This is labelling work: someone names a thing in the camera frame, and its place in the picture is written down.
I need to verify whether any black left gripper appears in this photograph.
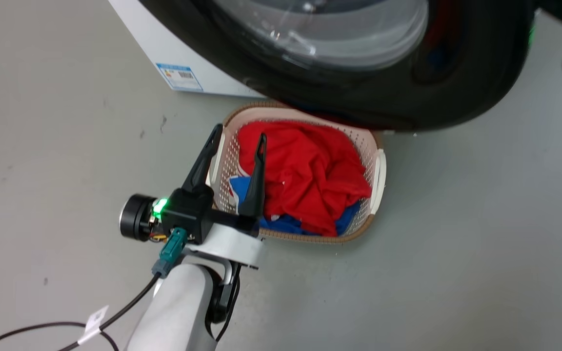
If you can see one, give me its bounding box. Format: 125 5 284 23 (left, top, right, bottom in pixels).
119 123 268 270

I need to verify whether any black round washing machine door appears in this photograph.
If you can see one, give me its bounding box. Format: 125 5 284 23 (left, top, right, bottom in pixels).
137 0 538 133

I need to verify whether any white washing machine body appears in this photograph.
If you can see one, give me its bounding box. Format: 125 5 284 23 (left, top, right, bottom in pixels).
108 0 268 98

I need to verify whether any red garment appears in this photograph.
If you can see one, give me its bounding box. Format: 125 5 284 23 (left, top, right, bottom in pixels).
237 120 372 237

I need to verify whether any blue garment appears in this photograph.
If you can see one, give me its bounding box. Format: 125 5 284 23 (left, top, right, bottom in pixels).
229 175 362 237

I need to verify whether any blue white energy label sticker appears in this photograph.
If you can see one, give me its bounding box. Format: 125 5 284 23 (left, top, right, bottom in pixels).
156 62 204 92

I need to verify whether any beige perforated laundry basket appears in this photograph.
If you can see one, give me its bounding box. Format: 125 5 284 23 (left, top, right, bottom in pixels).
206 101 387 244

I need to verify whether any teal cable connector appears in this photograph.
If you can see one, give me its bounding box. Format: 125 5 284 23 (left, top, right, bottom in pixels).
151 227 188 279

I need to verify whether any thin black cable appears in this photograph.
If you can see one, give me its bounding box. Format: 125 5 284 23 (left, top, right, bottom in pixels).
0 273 162 351

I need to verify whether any white cable tag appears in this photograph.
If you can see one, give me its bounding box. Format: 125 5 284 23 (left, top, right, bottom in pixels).
77 305 110 346

